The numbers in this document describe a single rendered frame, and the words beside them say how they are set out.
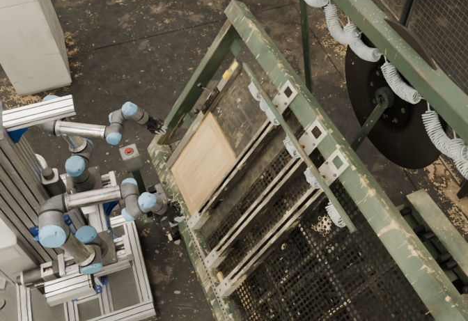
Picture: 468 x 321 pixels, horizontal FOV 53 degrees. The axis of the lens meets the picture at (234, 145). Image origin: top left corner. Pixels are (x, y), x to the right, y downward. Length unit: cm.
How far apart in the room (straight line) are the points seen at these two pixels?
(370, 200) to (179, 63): 363
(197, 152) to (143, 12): 328
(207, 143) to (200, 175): 21
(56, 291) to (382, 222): 190
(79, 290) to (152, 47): 329
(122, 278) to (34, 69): 242
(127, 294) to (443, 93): 261
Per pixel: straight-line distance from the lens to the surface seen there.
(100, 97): 517
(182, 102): 325
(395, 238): 204
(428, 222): 223
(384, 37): 233
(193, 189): 313
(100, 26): 603
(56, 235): 238
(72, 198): 246
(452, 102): 211
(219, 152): 293
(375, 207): 208
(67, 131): 276
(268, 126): 258
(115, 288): 378
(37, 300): 393
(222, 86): 294
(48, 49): 504
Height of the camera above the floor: 365
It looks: 53 degrees down
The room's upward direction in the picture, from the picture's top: 2 degrees counter-clockwise
